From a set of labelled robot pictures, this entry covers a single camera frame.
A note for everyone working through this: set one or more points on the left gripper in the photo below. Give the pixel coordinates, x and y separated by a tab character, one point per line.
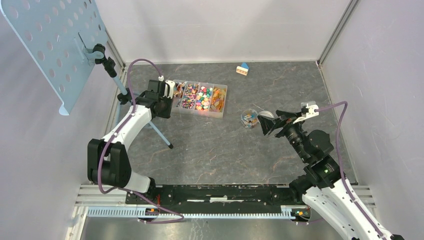
166	114

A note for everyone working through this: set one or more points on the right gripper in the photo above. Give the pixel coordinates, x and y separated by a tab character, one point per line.
286	119

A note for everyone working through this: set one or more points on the clear round plastic jar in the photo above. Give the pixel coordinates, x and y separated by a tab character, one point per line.
249	118

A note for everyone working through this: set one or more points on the round jar lid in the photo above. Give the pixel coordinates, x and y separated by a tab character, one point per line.
264	114

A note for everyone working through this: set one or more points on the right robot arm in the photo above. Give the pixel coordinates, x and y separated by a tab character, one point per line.
324	186

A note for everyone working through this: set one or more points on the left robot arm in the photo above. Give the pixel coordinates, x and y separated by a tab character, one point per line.
107	158

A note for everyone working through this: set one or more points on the clear compartment candy box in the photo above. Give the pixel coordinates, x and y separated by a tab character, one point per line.
199	99

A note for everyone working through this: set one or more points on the toy block house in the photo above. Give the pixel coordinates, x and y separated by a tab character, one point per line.
243	69

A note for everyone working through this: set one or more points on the light blue perforated board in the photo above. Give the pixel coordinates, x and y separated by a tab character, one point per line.
60	36

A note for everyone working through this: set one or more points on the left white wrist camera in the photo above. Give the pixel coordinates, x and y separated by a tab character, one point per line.
166	87

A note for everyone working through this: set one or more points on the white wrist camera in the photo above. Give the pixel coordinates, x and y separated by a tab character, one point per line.
309	110
166	87

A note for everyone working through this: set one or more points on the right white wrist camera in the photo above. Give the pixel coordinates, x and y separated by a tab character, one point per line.
309	110

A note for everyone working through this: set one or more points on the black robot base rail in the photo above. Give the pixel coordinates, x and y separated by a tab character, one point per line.
221	199

